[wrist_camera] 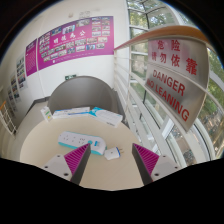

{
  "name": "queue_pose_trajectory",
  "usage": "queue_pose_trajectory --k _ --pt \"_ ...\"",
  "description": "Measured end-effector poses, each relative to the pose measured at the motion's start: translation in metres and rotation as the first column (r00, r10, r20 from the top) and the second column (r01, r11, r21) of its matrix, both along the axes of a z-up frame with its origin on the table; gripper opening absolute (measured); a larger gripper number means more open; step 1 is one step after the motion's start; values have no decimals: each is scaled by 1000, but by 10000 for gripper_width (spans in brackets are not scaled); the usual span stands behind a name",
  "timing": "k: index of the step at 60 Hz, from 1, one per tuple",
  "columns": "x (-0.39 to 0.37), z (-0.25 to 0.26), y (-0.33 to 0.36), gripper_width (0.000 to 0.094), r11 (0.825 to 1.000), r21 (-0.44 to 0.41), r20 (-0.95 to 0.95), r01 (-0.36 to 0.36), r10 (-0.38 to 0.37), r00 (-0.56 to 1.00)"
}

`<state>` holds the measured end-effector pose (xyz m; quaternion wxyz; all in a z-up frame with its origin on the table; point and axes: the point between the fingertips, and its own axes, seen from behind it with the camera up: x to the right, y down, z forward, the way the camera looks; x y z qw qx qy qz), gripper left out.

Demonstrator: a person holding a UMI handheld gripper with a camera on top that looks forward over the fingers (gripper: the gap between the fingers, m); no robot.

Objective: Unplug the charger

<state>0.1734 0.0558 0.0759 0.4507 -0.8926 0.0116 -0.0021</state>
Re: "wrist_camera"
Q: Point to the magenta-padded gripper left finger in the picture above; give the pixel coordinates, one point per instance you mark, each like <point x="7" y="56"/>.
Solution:
<point x="78" y="157"/>

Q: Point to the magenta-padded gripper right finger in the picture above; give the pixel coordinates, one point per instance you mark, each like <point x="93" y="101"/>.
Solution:
<point x="145" y="159"/>

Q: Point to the small white charger block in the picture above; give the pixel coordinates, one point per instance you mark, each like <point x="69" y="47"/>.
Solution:
<point x="111" y="153"/>

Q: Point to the silver red-lettered danger sign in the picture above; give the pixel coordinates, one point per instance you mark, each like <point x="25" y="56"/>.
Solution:
<point x="176" y="80"/>

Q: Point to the white railing with wooden handrail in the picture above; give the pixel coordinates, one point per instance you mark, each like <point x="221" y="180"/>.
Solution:
<point x="156" y="34"/>

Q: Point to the small white and green box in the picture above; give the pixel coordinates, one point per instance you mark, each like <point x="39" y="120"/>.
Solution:
<point x="46" y="114"/>

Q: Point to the grey round-backed chair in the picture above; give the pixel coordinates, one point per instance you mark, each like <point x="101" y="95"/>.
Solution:
<point x="83" y="91"/>

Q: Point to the wide white blue-edged box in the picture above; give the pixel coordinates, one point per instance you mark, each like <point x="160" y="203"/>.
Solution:
<point x="108" y="117"/>

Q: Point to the narrow magenta text poster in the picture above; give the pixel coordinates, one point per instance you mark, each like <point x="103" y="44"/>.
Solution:
<point x="31" y="58"/>

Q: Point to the white photo board poster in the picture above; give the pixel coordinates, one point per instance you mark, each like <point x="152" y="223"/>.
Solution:
<point x="21" y="73"/>

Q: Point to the white metal stair railing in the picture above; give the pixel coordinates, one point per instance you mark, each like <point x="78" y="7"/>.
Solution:
<point x="6" y="120"/>

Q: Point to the large magenta photo poster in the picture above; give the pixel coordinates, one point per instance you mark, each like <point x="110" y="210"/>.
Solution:
<point x="83" y="50"/>

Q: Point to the green exit sign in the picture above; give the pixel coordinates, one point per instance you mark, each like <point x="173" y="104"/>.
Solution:
<point x="70" y="77"/>

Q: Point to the white-framed glass window wall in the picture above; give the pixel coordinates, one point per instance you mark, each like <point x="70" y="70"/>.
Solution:
<point x="183" y="16"/>

